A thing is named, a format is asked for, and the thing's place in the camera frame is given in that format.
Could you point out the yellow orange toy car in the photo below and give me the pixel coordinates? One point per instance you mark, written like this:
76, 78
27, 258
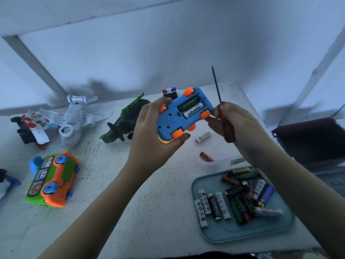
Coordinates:
178, 118

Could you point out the grey storage box lid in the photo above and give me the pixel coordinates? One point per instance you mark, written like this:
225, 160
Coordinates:
331, 180

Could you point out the person's right hand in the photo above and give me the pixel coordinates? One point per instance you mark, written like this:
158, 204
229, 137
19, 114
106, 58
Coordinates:
242, 135

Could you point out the teal container lid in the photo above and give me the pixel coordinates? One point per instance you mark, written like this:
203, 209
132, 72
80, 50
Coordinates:
242, 232

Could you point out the red battery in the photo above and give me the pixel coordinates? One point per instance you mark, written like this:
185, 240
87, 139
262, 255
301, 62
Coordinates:
206, 157

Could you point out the person's dark trousers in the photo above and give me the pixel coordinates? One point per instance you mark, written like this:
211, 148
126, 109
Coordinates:
215, 256

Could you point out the white blue toy vehicle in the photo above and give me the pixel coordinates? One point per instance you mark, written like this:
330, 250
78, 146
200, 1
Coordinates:
5, 183

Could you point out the red screwdriver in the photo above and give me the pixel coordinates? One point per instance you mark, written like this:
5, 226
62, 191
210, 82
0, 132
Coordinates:
216, 86

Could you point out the white toy airplane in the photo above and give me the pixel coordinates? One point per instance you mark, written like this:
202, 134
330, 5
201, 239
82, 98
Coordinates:
73, 124

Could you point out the dark brown storage box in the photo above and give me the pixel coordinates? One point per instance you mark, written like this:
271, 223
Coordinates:
312, 140

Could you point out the white wooden table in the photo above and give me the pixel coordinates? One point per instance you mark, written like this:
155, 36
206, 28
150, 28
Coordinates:
156, 213

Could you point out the white orange battery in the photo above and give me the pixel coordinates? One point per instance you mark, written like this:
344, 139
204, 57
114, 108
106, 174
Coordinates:
203, 137

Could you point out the black white toy car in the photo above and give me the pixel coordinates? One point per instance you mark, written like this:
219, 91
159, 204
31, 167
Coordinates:
170, 92

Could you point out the pile of batteries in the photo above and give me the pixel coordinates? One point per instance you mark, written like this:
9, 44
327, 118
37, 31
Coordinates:
242, 197

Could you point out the dark green toy helicopter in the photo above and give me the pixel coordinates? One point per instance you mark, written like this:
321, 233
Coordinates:
124, 124

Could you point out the person's right forearm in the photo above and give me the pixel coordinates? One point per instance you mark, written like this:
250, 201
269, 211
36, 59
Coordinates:
304, 199

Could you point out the green orange toy car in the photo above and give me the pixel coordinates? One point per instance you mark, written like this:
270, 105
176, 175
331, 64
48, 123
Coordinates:
51, 180

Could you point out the red white toy vehicle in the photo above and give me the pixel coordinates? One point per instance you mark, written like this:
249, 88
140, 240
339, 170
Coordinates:
32, 129

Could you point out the clear plastic container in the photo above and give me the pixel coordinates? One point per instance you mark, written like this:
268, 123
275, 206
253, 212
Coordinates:
215, 153

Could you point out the person's left hand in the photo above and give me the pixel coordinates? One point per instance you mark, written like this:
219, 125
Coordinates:
148, 145

